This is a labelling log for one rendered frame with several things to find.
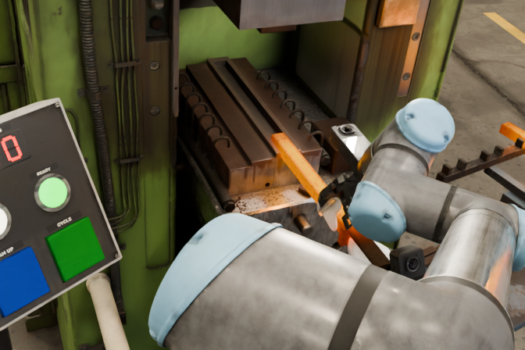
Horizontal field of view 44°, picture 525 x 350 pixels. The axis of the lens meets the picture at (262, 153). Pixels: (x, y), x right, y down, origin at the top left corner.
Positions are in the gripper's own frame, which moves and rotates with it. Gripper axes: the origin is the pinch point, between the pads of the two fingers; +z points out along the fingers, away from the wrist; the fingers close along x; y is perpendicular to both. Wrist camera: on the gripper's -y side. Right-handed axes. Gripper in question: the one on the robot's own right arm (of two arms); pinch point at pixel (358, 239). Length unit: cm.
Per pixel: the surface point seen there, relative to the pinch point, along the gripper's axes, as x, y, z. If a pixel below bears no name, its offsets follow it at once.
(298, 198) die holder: 0.9, 8.8, 22.8
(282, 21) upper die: -4.4, -27.7, 27.3
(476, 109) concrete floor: 188, 99, 165
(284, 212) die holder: -2.5, 10.7, 21.7
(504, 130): 58, 7, 29
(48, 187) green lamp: -47, -10, 16
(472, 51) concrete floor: 234, 99, 227
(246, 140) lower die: -6.0, 1.1, 35.0
